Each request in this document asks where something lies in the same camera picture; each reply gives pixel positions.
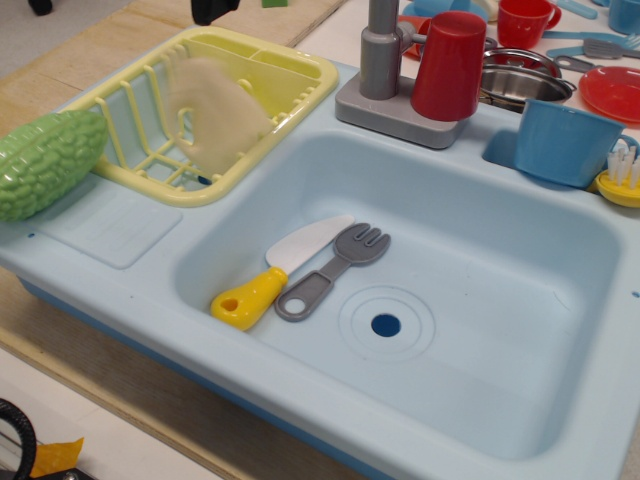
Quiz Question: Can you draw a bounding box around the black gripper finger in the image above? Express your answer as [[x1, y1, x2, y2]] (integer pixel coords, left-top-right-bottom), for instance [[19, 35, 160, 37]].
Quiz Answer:
[[191, 0, 240, 25]]

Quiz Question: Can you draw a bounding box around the cream toy detergent bottle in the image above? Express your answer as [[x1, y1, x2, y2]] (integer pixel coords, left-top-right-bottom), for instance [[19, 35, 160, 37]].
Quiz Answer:
[[165, 57, 274, 176]]

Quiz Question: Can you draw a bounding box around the yellow plastic drying rack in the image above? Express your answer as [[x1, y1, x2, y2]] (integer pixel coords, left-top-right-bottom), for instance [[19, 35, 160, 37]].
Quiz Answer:
[[63, 27, 339, 207]]

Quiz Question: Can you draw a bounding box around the light blue toy sink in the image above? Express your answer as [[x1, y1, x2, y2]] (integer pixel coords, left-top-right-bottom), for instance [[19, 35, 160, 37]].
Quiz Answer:
[[1, 64, 639, 479]]

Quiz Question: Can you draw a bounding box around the green toy block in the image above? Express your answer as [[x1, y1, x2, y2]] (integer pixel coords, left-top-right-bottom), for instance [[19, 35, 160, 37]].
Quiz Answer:
[[261, 0, 289, 8]]

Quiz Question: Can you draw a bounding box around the black caster wheel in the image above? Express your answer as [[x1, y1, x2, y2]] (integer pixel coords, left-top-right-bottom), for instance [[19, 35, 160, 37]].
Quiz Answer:
[[28, 0, 53, 17]]

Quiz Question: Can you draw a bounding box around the grey toy faucet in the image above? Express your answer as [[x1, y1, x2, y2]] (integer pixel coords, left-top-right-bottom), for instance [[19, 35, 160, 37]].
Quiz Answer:
[[335, 0, 465, 150]]

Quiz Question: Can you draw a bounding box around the green bitter melon toy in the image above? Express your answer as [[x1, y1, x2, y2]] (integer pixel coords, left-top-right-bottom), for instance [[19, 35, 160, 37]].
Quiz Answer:
[[1, 110, 108, 222]]

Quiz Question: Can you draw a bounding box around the blue plate behind faucet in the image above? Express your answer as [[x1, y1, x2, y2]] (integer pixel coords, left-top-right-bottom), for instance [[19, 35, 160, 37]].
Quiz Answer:
[[402, 0, 489, 22]]

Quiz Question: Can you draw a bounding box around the red plastic cup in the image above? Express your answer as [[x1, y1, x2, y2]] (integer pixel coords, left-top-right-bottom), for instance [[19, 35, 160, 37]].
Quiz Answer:
[[411, 11, 486, 122]]

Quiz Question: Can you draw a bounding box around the grey toy fork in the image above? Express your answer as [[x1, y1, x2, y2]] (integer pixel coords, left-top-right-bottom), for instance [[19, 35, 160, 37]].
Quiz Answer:
[[274, 223, 391, 323]]

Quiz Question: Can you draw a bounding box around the steel toy pot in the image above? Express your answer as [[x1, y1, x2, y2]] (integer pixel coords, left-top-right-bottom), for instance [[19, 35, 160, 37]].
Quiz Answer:
[[479, 48, 577, 113]]

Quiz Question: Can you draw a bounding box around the blue toy utensil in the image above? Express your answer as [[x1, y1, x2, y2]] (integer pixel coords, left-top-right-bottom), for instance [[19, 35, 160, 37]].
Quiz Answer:
[[543, 30, 639, 58]]

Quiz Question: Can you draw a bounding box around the blue plastic pot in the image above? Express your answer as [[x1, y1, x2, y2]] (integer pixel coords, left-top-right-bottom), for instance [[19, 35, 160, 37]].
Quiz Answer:
[[513, 99, 639, 189]]

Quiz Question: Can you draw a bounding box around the grey fork on table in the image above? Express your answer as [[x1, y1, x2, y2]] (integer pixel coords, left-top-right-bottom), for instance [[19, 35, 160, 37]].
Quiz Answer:
[[583, 36, 639, 59]]

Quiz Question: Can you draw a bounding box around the red plastic plate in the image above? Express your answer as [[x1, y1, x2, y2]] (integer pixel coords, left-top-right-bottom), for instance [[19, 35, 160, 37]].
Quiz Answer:
[[578, 66, 639, 124]]

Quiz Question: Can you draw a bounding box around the blue cup at corner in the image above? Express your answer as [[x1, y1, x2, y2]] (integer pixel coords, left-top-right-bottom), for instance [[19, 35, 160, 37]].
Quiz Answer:
[[608, 0, 640, 34]]

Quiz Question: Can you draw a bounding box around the yellow dish brush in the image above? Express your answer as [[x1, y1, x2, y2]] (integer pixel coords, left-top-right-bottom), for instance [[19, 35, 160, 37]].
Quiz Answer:
[[595, 146, 640, 209]]

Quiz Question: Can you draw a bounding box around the yellow tape piece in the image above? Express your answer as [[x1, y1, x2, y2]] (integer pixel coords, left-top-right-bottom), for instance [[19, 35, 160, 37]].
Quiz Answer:
[[30, 437, 84, 479]]

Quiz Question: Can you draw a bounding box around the yellow handled toy knife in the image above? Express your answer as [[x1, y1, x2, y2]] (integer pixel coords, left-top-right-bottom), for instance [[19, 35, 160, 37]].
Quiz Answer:
[[210, 215, 355, 331]]

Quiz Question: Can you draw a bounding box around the red mug with handle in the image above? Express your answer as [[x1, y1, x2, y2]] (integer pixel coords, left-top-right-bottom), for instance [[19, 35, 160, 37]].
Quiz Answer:
[[497, 0, 562, 50]]

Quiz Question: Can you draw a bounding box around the grey utensil handle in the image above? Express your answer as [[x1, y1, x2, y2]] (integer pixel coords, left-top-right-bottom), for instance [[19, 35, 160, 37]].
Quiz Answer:
[[554, 55, 599, 73]]

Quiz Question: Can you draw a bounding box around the black braided cable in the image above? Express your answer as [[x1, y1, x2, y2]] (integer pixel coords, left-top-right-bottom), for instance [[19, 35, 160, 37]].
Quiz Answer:
[[0, 398, 38, 480]]

